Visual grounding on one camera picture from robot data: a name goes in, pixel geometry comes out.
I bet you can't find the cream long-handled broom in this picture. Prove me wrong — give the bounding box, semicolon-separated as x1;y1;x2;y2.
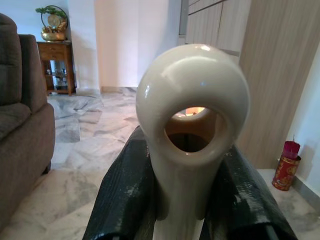
136;42;252;240

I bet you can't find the wooden side table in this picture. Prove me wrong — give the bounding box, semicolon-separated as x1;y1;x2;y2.
36;40;77;97

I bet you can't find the red printed incense can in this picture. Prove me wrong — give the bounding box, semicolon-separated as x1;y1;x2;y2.
271;154;302;192

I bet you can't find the pink joss stick bundle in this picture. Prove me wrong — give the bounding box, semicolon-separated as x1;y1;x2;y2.
283;134;301;159

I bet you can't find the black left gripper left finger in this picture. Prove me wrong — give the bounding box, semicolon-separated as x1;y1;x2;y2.
86;124;161;240

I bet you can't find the gold bowl bonsai ornament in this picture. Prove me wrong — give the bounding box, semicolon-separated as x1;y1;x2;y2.
35;5;69;42

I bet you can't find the grey-brown fabric sofa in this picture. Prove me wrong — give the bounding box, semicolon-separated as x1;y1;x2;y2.
0;12;56;227

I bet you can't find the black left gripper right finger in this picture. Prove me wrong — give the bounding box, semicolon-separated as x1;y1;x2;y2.
204;146;298;240

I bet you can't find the light wood-grain cabinet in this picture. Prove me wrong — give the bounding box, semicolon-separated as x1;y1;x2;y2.
186;0;320;170

